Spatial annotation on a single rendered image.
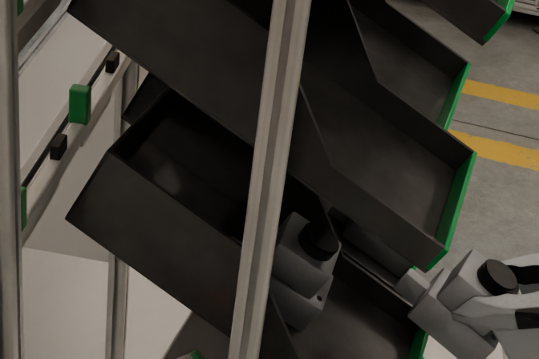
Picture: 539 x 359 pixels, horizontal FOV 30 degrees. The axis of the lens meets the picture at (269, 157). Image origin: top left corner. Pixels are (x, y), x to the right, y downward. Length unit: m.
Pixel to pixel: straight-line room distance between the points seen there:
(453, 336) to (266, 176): 0.23
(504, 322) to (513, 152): 2.89
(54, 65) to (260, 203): 1.30
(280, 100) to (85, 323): 0.77
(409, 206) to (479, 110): 3.15
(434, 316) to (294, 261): 0.12
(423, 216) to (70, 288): 0.76
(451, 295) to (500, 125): 3.01
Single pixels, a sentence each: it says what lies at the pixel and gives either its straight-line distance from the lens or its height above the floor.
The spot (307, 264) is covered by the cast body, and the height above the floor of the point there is 1.29.
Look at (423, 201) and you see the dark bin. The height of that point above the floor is 1.36.
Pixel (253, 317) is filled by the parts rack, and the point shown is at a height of 1.29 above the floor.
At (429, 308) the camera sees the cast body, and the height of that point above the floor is 1.26.
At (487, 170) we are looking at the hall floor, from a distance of 3.46.
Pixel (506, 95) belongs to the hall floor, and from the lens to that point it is 3.98.
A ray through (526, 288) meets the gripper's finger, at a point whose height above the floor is 1.27.
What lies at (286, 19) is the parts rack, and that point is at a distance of 0.56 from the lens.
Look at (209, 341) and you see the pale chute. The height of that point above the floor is 1.17.
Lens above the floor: 1.73
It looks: 32 degrees down
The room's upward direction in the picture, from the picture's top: 8 degrees clockwise
